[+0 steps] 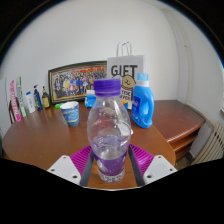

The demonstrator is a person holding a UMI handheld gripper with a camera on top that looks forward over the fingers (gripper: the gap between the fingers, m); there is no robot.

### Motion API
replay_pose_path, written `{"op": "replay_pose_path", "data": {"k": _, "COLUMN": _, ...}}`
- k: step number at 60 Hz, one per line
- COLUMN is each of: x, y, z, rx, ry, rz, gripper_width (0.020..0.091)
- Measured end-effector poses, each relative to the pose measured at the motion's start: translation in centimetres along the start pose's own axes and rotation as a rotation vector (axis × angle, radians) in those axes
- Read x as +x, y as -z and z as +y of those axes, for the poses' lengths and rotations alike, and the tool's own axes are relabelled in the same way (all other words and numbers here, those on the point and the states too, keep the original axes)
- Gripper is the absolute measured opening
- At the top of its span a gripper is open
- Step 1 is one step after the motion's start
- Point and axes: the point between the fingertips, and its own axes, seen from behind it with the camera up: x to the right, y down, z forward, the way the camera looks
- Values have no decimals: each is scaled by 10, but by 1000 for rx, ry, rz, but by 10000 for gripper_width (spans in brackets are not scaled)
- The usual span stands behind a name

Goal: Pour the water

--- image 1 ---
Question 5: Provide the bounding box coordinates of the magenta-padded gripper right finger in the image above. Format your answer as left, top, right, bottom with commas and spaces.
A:
128, 143, 178, 188

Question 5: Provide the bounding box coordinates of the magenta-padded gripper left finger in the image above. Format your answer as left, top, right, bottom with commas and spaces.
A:
46, 144, 96, 188

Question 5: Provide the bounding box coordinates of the clear purple-capped water bottle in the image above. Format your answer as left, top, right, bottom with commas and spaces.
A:
86, 78, 133, 184

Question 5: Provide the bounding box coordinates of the blue patterned paper cup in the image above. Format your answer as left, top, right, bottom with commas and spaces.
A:
59, 100, 81, 128

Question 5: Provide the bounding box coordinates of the white radiator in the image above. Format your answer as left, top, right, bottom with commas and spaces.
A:
191, 120, 224, 166

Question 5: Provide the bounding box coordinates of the blue detergent bottle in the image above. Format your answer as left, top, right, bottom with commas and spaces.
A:
130, 73, 156, 130

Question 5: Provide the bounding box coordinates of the amber pump bottle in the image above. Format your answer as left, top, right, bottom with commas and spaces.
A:
41, 85, 51, 109

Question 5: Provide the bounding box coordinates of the blue tissue pack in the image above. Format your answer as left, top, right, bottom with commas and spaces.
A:
84, 89, 97, 109

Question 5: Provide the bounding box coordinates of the framed group picture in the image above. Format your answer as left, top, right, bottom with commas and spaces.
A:
47, 60, 108, 105

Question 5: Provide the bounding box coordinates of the white printed paper bag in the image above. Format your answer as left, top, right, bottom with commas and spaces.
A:
106, 40, 146, 111

